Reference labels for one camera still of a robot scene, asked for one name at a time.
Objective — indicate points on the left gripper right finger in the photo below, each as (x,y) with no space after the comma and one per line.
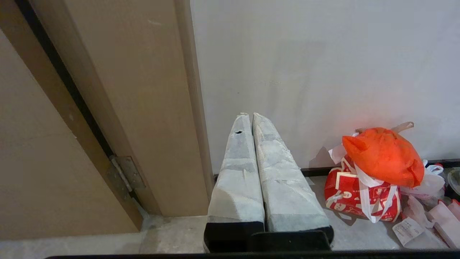
(287,194)

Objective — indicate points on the clear plastic lid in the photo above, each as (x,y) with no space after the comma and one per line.
(454,180)

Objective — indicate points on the red and white printed bag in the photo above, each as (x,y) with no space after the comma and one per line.
(354,196)

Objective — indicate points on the clear plastic bag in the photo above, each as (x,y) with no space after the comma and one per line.
(426,181)

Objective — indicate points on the orange plastic bag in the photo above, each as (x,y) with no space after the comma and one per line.
(384,154)

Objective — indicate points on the metal door hinge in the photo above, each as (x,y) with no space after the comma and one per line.
(125,176)

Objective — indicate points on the brown wooden door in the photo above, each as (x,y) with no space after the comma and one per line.
(143,100)
(43,151)

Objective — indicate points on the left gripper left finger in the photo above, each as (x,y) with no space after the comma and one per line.
(235,187)

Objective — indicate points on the white paper receipt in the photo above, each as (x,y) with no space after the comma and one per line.
(408,230)

